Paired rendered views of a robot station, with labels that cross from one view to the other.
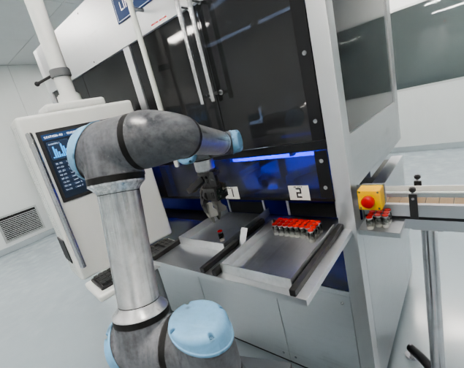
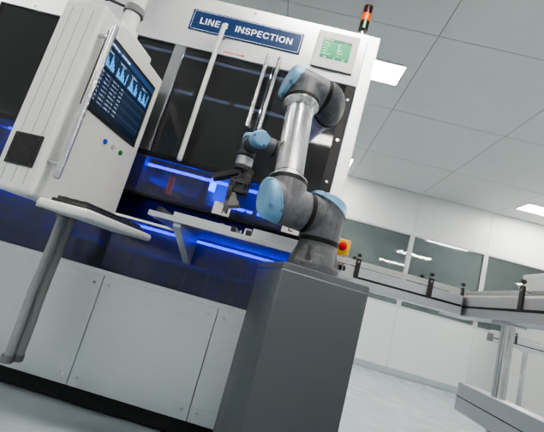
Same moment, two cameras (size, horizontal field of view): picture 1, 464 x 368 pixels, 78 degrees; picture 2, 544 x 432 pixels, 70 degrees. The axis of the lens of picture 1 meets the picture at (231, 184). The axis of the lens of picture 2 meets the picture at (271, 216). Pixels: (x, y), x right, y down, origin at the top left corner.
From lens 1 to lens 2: 1.20 m
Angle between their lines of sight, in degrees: 45
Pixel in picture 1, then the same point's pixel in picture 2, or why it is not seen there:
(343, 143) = not seen: hidden behind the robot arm
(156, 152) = (339, 107)
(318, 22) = (352, 129)
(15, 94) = not seen: outside the picture
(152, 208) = (116, 183)
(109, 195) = (308, 106)
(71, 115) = (132, 46)
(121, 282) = (299, 153)
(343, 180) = not seen: hidden behind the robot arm
